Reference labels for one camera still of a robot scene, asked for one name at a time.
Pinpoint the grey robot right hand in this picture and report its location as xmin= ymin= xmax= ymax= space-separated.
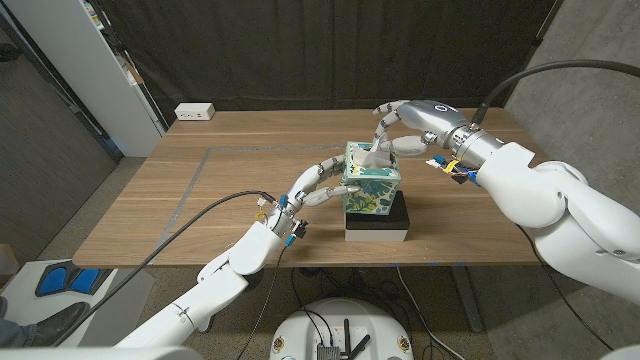
xmin=372 ymin=99 xmax=484 ymax=161

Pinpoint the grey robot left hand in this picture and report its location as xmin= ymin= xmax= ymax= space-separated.
xmin=267 ymin=153 xmax=361 ymax=240

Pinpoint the teal leaf print tissue box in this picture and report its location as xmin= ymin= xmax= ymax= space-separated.
xmin=341 ymin=141 xmax=403 ymax=216

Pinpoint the white tissue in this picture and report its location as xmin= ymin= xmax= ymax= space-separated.
xmin=353 ymin=143 xmax=395 ymax=170

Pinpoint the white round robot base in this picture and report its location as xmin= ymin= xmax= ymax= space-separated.
xmin=268 ymin=298 xmax=415 ymax=360

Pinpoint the black and white tray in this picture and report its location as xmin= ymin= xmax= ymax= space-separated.
xmin=343 ymin=189 xmax=411 ymax=243

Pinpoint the black fabric curtain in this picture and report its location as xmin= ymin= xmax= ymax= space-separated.
xmin=97 ymin=0 xmax=559 ymax=126

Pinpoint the white table power strip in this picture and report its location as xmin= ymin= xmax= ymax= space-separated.
xmin=173 ymin=102 xmax=217 ymax=122

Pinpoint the black router with antennas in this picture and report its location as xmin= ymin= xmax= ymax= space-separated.
xmin=316 ymin=318 xmax=372 ymax=360

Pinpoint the grey table leg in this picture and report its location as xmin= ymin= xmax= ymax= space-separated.
xmin=449 ymin=264 xmax=484 ymax=334

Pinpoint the brown paper tag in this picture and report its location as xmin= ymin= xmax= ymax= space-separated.
xmin=124 ymin=58 xmax=145 ymax=85

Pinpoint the white floor board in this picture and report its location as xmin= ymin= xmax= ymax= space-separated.
xmin=0 ymin=258 xmax=156 ymax=349

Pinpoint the white cabinet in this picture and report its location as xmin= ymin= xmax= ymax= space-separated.
xmin=2 ymin=0 xmax=169 ymax=159

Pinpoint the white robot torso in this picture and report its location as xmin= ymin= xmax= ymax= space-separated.
xmin=0 ymin=344 xmax=640 ymax=360

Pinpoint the blue and black foot pedal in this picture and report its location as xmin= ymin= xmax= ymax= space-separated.
xmin=34 ymin=259 xmax=101 ymax=298

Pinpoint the black leather shoe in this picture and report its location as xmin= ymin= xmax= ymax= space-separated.
xmin=29 ymin=301 xmax=91 ymax=348

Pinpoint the blue jeans leg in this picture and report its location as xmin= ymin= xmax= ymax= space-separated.
xmin=0 ymin=297 xmax=37 ymax=349

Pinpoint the black floor cable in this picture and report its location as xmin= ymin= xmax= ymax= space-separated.
xmin=290 ymin=267 xmax=335 ymax=346

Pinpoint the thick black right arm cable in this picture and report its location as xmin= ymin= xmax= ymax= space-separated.
xmin=469 ymin=59 xmax=640 ymax=126

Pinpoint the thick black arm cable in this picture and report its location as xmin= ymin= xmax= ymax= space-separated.
xmin=49 ymin=189 xmax=277 ymax=348
xmin=469 ymin=59 xmax=640 ymax=126

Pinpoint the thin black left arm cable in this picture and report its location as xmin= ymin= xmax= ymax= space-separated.
xmin=234 ymin=244 xmax=289 ymax=360

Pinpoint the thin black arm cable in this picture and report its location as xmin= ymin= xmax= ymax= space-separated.
xmin=514 ymin=224 xmax=614 ymax=351
xmin=234 ymin=244 xmax=289 ymax=360

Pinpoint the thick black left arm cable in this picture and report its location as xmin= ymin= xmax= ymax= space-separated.
xmin=49 ymin=189 xmax=277 ymax=348

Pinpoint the white floor cable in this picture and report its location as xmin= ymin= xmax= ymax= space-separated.
xmin=396 ymin=264 xmax=466 ymax=360

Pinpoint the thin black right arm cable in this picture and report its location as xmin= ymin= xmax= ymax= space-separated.
xmin=514 ymin=224 xmax=614 ymax=351

